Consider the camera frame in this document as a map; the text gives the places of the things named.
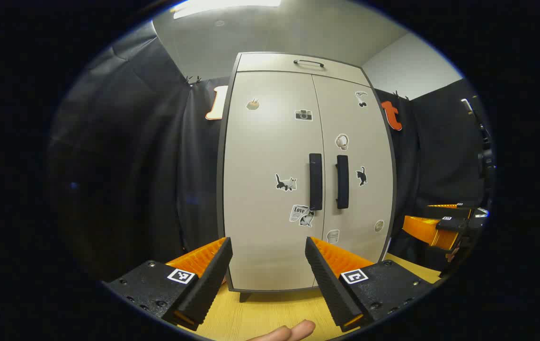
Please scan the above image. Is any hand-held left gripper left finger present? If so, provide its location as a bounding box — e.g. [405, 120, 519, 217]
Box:
[103, 236, 233, 332]

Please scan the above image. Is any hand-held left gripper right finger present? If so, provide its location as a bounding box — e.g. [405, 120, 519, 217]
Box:
[304, 236, 441, 333]

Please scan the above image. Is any white double-door shoe cabinet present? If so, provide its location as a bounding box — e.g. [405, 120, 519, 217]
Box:
[216, 51, 397, 303]

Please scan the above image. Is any black door handle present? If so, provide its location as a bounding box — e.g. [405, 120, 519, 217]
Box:
[309, 153, 323, 211]
[336, 155, 350, 210]

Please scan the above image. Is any white cabinet door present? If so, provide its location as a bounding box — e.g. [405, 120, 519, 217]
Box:
[312, 75, 395, 287]
[222, 71, 326, 290]

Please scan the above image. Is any white cabinet drawer front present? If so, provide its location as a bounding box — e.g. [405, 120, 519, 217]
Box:
[236, 52, 371, 87]

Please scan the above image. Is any dark metal stand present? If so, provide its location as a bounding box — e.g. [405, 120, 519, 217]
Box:
[461, 98, 494, 183]

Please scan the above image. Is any ceiling light panel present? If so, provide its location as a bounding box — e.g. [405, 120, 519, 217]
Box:
[173, 0, 282, 19]

